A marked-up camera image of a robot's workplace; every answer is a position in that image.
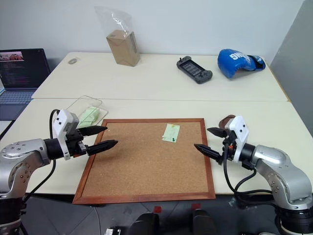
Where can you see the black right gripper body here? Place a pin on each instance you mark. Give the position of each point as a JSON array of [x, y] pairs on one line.
[[228, 147]]

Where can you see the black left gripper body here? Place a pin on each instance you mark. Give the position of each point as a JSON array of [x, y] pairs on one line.
[[74, 144]]

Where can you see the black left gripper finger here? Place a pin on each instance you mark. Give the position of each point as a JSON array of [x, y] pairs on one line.
[[102, 146], [94, 130]]

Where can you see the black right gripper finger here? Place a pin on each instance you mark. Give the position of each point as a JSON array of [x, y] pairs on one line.
[[217, 132], [207, 151]]

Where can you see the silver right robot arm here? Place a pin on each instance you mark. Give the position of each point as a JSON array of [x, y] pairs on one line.
[[276, 166]]

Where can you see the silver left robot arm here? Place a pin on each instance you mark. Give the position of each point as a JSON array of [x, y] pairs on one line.
[[22, 156]]

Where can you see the light green paper note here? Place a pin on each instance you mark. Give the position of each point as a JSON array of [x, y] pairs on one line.
[[171, 133]]

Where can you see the wood-framed cork board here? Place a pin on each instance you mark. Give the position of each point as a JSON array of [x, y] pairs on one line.
[[146, 166]]

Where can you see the small brown round container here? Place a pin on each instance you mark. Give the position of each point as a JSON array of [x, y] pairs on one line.
[[226, 121]]

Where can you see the clear plastic tray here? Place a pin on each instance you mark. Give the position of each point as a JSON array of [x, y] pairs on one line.
[[83, 102]]

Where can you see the dark grey handheld game controller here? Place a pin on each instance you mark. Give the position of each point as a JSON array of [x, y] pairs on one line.
[[194, 69]]

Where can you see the blue boxing glove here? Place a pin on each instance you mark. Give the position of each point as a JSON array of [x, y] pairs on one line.
[[231, 64]]

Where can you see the dark rounded shape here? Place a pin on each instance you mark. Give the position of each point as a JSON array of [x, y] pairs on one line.
[[145, 224], [203, 221]]

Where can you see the small grey computer mouse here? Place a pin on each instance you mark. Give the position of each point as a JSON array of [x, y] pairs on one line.
[[72, 61]]

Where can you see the black box with label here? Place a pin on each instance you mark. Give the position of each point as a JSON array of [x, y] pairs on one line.
[[115, 231]]

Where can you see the brown cardboard box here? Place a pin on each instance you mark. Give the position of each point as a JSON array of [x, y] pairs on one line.
[[123, 49]]

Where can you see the open laptop computer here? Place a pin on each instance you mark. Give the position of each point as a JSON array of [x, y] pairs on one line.
[[19, 71]]

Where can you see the brown box in plastic bag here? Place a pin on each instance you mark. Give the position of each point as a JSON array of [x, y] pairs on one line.
[[110, 14]]

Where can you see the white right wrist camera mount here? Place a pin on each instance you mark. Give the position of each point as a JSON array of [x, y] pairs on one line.
[[240, 129]]

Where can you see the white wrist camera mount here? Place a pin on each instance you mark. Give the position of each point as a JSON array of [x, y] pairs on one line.
[[60, 124], [240, 129]]

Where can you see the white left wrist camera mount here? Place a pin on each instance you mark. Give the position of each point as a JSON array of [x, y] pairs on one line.
[[60, 124]]

